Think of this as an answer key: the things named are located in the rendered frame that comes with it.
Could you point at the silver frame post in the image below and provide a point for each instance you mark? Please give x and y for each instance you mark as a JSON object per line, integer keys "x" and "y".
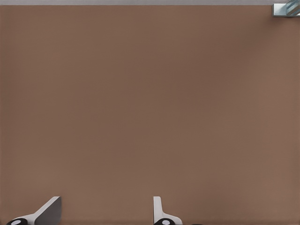
{"x": 284, "y": 9}

